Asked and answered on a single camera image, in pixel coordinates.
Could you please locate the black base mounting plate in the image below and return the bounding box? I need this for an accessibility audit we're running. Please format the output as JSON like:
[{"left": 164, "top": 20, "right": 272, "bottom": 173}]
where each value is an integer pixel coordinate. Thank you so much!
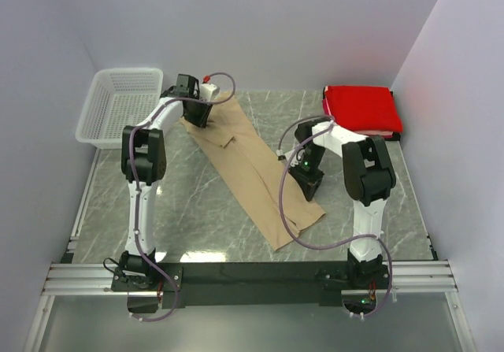
[{"left": 111, "top": 260, "right": 392, "bottom": 314}]

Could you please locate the white plastic basket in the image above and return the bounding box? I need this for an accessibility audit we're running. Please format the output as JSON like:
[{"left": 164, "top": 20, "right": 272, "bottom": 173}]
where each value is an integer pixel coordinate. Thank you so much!
[{"left": 75, "top": 68, "right": 164, "bottom": 150}]

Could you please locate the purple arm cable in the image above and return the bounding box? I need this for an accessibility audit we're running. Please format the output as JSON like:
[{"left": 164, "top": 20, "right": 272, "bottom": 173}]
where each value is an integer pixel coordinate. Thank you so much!
[
  {"left": 277, "top": 119, "right": 394, "bottom": 319},
  {"left": 128, "top": 71, "right": 236, "bottom": 323}
]

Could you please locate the beige t-shirt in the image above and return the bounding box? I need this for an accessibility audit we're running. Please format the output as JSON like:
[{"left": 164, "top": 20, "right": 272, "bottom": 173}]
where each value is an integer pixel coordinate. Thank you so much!
[{"left": 183, "top": 91, "right": 320, "bottom": 261}]

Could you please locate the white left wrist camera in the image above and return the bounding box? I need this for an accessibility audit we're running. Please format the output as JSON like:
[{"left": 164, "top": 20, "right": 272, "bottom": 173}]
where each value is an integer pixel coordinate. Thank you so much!
[{"left": 199, "top": 76, "right": 220, "bottom": 102}]

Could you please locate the folded red t-shirt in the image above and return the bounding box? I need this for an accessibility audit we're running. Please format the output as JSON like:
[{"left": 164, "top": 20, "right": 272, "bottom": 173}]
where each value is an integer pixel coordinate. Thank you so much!
[{"left": 322, "top": 86, "right": 403, "bottom": 140}]

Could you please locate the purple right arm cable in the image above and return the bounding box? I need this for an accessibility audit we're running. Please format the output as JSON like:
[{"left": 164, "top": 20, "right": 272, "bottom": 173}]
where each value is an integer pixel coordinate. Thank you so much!
[{"left": 277, "top": 119, "right": 394, "bottom": 319}]

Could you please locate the aluminium frame rail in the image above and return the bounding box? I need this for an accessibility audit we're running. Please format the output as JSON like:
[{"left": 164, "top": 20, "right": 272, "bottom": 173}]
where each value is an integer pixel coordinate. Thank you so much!
[{"left": 42, "top": 261, "right": 458, "bottom": 296}]

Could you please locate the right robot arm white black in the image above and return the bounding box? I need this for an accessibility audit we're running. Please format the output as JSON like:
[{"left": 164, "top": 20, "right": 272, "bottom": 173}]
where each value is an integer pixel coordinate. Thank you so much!
[{"left": 284, "top": 116, "right": 396, "bottom": 288}]

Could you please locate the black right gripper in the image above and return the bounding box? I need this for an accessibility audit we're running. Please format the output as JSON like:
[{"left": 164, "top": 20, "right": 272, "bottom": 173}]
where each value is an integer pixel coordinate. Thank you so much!
[{"left": 289, "top": 145, "right": 327, "bottom": 202}]

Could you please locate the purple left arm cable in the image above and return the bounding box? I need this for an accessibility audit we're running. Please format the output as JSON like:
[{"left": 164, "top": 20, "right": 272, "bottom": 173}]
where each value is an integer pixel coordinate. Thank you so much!
[{"left": 128, "top": 71, "right": 236, "bottom": 323}]

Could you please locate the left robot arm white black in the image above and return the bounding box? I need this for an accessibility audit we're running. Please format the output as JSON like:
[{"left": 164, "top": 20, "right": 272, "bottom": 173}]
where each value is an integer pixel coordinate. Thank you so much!
[{"left": 119, "top": 74, "right": 220, "bottom": 291}]

